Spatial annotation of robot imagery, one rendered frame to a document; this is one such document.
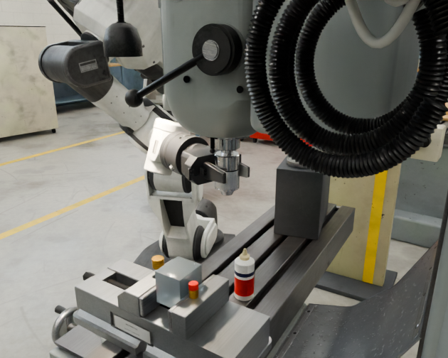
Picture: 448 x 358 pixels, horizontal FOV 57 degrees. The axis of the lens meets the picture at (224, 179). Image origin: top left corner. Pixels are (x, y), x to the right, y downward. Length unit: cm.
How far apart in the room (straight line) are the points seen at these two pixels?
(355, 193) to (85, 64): 187
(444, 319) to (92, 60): 87
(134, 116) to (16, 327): 169
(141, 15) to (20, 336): 189
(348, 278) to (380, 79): 233
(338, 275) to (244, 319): 212
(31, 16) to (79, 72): 870
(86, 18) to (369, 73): 76
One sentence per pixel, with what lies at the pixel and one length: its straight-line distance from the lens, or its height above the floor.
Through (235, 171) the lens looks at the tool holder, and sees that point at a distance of 76.
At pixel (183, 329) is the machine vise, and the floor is 105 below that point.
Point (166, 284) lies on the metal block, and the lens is 70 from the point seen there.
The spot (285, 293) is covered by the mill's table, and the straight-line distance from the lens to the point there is 91.
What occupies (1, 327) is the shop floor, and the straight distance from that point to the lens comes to 264.
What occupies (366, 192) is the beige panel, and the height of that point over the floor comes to 62.
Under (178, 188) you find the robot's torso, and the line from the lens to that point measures 145.
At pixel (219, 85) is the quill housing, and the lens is 64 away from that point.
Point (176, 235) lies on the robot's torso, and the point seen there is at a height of 75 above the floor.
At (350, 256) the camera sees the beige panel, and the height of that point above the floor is 18.
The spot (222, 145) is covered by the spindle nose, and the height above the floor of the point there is 129.
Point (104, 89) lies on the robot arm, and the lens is 110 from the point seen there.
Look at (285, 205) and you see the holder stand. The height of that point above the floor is 105.
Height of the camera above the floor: 147
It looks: 19 degrees down
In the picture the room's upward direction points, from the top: straight up
